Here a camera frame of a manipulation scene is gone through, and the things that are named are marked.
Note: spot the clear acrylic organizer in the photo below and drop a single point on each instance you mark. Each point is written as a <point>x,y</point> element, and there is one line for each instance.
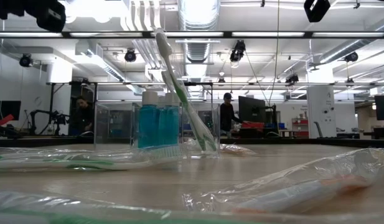
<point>114,124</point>

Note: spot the orange toothbrush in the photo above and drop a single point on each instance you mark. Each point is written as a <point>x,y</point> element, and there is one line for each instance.
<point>238,150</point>
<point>288,193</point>

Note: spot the black background robot arm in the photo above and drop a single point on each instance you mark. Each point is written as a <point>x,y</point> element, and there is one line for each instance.
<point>45,119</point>

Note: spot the black ceiling spotlight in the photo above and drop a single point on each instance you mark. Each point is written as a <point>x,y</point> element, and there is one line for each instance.
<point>238,51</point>
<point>292,78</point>
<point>25,60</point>
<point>352,57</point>
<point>130,55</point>

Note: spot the orange red object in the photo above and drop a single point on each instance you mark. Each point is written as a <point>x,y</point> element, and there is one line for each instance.
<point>3,119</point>

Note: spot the person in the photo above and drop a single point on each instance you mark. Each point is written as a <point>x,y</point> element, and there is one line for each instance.
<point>226,115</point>
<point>81,112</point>

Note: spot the black overhead crossbar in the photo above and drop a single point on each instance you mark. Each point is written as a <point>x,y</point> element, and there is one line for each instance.
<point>179,34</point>

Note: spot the black monitor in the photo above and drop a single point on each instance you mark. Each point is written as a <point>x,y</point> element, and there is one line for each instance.
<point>383,107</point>
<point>251,109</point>

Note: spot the red storage bins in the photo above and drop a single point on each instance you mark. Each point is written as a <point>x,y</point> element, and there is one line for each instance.
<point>252,125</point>

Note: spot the red shelf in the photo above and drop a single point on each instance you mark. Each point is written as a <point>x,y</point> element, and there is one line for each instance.
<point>300,127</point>

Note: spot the white pillar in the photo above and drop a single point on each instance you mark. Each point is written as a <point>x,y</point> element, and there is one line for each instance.
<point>321,112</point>

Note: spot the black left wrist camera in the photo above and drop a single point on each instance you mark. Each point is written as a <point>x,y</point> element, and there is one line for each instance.
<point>51,15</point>

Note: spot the black wall screen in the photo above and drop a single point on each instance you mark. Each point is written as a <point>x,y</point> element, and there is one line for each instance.
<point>6,109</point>

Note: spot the black aluminium table frame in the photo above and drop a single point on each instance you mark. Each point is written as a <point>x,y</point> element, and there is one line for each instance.
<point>39,141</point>

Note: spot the silver ventilation duct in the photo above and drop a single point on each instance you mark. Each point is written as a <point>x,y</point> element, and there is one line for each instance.
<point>196,51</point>
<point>350,43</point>

